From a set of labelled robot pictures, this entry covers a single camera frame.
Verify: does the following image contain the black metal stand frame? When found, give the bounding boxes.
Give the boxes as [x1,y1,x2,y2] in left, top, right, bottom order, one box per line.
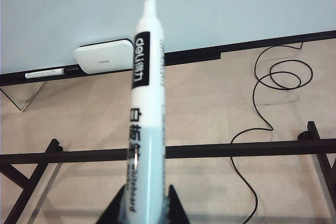
[0,121,336,224]

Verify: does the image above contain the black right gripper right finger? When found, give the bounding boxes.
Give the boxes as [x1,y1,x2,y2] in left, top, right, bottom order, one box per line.
[163,184,191,224]

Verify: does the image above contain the white marker with black cap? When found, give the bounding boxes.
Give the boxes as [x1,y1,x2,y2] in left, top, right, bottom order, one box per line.
[24,68,66,80]

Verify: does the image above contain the black floor power cable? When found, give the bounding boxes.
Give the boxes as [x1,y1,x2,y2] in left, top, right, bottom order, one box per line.
[230,40,314,224]

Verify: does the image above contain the white glass whiteboard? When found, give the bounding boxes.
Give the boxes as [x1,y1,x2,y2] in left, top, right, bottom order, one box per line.
[0,0,336,77]

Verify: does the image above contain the white deli marker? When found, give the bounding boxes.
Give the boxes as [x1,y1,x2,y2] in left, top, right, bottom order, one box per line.
[125,0,169,224]

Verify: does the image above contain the glass partition edge strip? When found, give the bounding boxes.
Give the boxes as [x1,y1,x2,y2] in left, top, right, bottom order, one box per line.
[0,81,45,112]

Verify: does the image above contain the white rectangular board eraser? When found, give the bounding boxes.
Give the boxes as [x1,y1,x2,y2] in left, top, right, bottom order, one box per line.
[72,37,134,75]

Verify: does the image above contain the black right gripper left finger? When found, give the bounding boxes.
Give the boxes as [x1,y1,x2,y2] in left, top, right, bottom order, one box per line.
[97,184,127,224]

